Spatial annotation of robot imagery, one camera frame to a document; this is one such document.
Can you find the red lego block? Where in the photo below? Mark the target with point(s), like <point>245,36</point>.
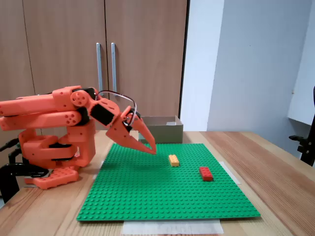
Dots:
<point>206,174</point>

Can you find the brown cardboard box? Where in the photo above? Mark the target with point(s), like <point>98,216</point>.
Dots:
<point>167,134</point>

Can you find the yellow lego block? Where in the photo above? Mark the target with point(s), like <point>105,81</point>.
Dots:
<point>174,160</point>

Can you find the green lego baseplate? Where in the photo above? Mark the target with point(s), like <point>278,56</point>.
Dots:
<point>147,191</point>

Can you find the masking tape strip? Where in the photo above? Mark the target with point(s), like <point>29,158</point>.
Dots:
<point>172,227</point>
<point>102,165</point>
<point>232,174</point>

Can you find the wooden cabinet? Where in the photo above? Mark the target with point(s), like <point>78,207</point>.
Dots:
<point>61,49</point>

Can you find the black table clamp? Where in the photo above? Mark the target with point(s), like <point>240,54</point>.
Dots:
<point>9,177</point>

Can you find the black equipment stand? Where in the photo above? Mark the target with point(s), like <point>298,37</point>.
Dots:
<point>306,150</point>

